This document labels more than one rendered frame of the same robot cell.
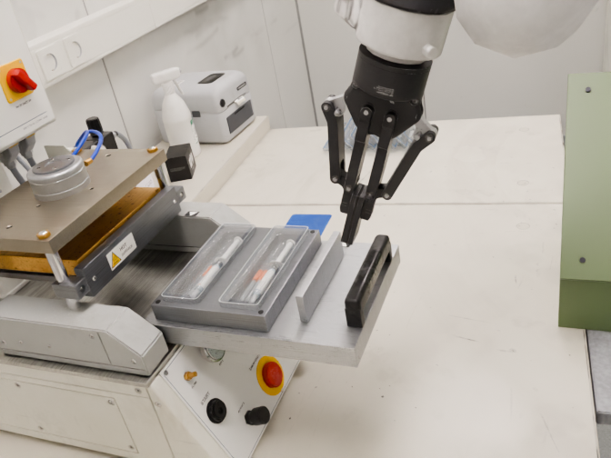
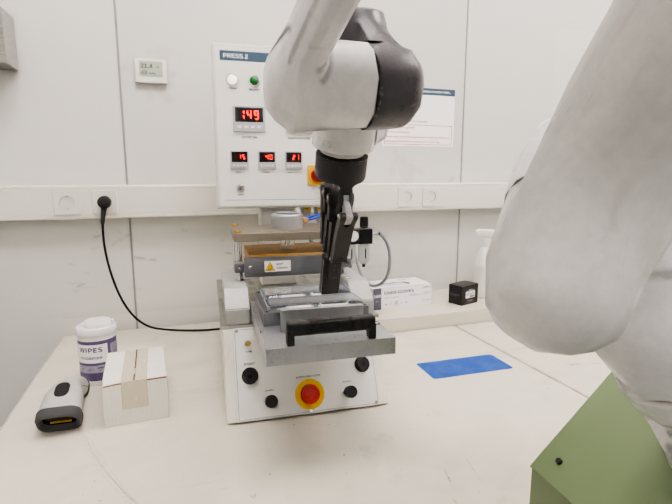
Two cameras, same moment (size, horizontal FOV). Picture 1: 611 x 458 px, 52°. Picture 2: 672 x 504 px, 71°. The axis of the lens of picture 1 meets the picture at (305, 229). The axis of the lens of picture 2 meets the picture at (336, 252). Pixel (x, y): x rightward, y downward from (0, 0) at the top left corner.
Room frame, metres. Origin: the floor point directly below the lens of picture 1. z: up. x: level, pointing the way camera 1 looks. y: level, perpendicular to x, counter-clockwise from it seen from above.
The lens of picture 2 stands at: (0.16, -0.64, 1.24)
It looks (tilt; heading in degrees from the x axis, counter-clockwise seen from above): 9 degrees down; 49
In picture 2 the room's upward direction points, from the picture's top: straight up
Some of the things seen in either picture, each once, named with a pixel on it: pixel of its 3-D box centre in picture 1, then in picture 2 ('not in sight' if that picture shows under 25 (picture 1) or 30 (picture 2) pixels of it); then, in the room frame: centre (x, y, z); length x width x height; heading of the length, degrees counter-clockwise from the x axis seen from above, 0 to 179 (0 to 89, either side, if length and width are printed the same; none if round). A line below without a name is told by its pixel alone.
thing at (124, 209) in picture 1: (77, 211); (290, 244); (0.85, 0.33, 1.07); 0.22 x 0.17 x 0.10; 154
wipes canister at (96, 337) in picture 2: not in sight; (98, 350); (0.44, 0.56, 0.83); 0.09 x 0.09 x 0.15
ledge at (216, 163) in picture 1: (167, 184); (451, 305); (1.57, 0.35, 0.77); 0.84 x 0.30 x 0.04; 158
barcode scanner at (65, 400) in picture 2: not in sight; (67, 394); (0.35, 0.42, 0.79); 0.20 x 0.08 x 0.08; 68
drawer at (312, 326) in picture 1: (274, 282); (313, 316); (0.71, 0.06, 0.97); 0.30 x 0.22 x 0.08; 64
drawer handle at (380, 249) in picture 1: (369, 277); (331, 329); (0.65, -0.07, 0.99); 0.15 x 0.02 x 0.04; 154
